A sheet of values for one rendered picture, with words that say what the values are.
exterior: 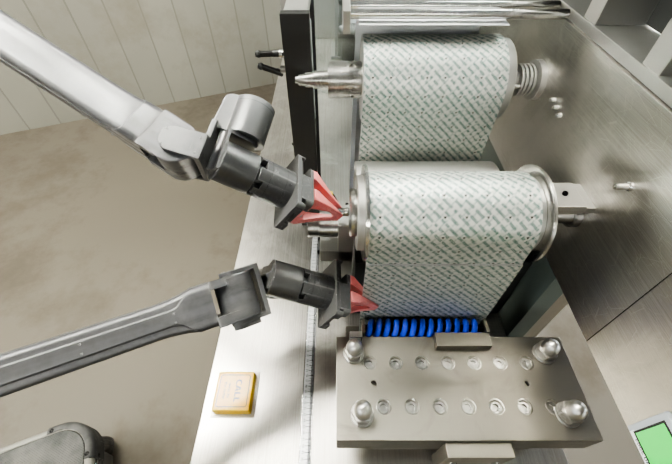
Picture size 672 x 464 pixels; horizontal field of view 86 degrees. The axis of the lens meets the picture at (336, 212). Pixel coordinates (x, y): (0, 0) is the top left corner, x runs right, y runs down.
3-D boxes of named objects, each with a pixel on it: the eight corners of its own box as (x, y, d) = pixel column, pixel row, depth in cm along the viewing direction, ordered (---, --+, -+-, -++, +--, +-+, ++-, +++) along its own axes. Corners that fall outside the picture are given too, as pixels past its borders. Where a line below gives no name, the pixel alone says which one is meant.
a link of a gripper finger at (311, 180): (328, 245, 57) (276, 225, 52) (326, 210, 61) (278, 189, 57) (356, 223, 53) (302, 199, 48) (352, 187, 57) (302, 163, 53)
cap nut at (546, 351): (529, 343, 64) (539, 332, 60) (550, 343, 64) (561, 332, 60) (537, 364, 61) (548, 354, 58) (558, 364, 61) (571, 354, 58)
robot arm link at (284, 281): (262, 292, 53) (272, 255, 55) (251, 293, 59) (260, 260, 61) (305, 303, 55) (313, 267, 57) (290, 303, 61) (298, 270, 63)
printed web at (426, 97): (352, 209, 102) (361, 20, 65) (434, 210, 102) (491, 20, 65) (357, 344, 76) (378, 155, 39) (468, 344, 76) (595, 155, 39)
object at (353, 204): (350, 240, 51) (348, 233, 59) (364, 240, 51) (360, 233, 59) (350, 188, 51) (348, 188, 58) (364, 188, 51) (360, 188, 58)
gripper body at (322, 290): (327, 331, 60) (286, 321, 57) (328, 277, 67) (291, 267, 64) (347, 315, 55) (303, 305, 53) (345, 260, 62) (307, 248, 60)
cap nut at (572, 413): (550, 401, 57) (564, 393, 54) (573, 401, 57) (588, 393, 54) (560, 428, 55) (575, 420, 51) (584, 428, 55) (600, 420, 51)
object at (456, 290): (359, 317, 68) (366, 262, 54) (484, 317, 68) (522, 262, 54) (359, 319, 68) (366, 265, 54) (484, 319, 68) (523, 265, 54)
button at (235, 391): (222, 375, 72) (219, 371, 71) (256, 375, 72) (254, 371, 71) (214, 414, 68) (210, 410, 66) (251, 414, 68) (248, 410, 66)
